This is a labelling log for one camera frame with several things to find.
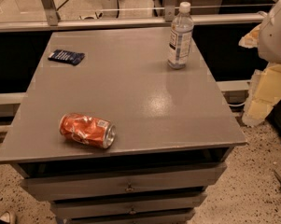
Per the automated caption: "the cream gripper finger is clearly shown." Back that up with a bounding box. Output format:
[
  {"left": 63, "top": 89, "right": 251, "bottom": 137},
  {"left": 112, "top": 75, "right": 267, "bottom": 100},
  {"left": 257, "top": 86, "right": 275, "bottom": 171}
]
[
  {"left": 238, "top": 25, "right": 260, "bottom": 49},
  {"left": 242, "top": 63, "right": 281, "bottom": 127}
]

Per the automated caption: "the clear plastic water bottle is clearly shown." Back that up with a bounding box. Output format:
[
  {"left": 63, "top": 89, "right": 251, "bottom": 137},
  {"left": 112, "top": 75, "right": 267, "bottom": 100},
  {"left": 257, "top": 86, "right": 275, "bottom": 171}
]
[{"left": 167, "top": 2, "right": 194, "bottom": 69}]

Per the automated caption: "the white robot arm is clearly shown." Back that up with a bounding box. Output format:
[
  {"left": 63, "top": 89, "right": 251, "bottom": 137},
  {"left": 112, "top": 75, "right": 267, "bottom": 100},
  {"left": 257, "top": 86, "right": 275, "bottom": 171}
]
[{"left": 238, "top": 0, "right": 281, "bottom": 127}]

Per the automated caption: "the blue rxbar blueberry wrapper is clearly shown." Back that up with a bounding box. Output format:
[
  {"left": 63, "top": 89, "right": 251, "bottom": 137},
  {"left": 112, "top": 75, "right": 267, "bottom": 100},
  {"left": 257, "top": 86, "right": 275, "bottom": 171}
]
[{"left": 48, "top": 49, "right": 85, "bottom": 65}]

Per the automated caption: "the grey drawer cabinet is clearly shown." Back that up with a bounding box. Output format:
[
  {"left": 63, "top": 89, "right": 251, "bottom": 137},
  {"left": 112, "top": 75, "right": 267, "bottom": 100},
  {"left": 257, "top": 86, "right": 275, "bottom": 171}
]
[{"left": 0, "top": 28, "right": 245, "bottom": 224}]

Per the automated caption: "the crushed orange soda can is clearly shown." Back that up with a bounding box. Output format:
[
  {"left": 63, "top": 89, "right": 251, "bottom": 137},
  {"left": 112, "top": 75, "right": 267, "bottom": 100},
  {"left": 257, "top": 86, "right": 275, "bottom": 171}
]
[{"left": 59, "top": 113, "right": 116, "bottom": 149}]

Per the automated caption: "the shoe tip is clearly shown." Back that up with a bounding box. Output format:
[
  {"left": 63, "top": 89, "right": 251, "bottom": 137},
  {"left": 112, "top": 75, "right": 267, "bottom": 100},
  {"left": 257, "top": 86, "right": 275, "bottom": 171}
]
[{"left": 0, "top": 211, "right": 17, "bottom": 224}]

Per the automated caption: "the metal railing frame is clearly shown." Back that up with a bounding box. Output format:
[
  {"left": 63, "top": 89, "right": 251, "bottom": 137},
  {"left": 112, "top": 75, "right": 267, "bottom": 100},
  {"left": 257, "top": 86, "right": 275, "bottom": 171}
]
[{"left": 0, "top": 0, "right": 278, "bottom": 33}]

